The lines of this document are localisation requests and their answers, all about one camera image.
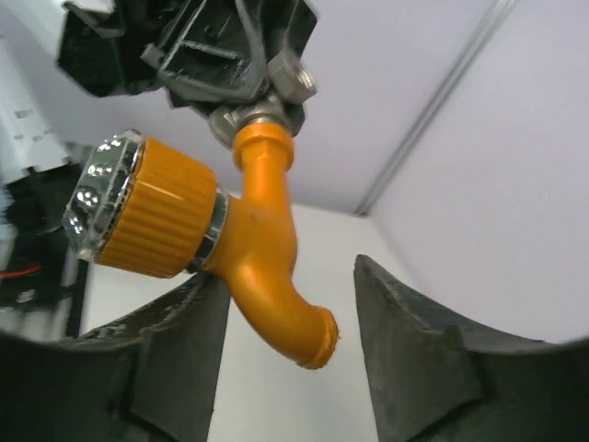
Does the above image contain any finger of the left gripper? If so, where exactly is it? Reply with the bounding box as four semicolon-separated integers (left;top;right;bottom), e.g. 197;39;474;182
248;0;319;134
141;1;252;109

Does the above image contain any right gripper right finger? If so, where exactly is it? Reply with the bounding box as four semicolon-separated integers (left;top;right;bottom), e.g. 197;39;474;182
353;255;588;441

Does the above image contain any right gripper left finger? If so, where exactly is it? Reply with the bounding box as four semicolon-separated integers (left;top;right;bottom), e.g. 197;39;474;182
1;273;230;441

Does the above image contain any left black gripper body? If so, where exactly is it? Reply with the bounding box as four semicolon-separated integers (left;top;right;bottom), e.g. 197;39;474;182
57;1;318;99

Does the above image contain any metal tee pipe fitting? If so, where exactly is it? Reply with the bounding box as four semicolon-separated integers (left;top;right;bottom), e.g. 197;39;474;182
209;47;318;149

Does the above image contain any orange plastic water faucet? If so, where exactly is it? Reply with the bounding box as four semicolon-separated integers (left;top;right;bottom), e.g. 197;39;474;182
63;116;339;370

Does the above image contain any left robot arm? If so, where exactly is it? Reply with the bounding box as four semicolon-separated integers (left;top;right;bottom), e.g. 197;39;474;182
1;1;318;311

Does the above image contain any left aluminium frame post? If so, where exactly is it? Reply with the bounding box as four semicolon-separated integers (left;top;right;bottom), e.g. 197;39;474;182
353;0;518;216

